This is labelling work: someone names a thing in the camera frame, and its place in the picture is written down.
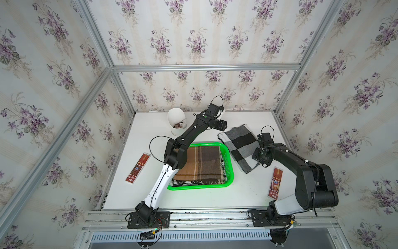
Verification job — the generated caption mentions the grey black checked scarf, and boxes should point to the grey black checked scarf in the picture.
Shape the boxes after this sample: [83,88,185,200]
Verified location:
[217,124,259,174]

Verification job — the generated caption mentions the green plastic basket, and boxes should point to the green plastic basket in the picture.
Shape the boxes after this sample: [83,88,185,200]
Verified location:
[167,143,234,190]

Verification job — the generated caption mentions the brown plaid fringed scarf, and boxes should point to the brown plaid fringed scarf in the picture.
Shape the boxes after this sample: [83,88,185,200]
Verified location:
[172,145,227,185]

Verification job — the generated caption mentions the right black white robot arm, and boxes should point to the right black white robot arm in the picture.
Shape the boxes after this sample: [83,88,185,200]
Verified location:
[252,133,339,217]

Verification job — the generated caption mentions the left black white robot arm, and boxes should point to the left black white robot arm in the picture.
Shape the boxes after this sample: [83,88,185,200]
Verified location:
[135,103,228,227]

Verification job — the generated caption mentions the right red flat box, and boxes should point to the right red flat box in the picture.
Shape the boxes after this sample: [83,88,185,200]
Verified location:
[268,167,283,200]

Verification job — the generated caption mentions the red flat box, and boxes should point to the red flat box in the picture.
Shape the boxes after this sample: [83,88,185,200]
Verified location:
[268,167,283,200]
[125,153,151,184]

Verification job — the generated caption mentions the white mannequin head cup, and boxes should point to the white mannequin head cup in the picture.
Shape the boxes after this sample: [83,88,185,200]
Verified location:
[167,108,188,137]

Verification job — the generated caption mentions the left red flat box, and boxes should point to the left red flat box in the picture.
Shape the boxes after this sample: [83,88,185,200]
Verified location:
[125,153,151,184]

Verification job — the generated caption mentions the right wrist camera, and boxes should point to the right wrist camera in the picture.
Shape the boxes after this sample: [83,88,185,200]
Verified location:
[258,133,274,147]

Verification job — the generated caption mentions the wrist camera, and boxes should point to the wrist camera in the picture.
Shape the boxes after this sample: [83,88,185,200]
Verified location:
[205,103,224,119]
[258,133,274,147]

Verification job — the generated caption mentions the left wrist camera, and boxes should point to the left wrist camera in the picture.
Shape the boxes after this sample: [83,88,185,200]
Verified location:
[205,103,224,119]

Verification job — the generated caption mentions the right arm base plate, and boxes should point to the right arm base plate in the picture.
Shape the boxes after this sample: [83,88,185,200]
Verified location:
[248,209,295,227]

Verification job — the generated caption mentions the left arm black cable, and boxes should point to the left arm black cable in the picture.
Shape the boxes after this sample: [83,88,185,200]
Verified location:
[148,135,173,164]

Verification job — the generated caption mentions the aluminium front rail frame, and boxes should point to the aluminium front rail frame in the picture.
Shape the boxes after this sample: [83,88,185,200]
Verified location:
[73,208,350,249]

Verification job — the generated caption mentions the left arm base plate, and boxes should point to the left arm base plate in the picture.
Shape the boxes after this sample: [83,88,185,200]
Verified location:
[125,212,171,229]

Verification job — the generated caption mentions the small circuit board with wires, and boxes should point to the small circuit board with wires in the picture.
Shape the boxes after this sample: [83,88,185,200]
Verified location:
[137,228,163,249]

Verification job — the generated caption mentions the aluminium enclosure frame bars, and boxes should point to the aluminium enclosure frame bars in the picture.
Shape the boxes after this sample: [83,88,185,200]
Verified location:
[1,1,343,234]

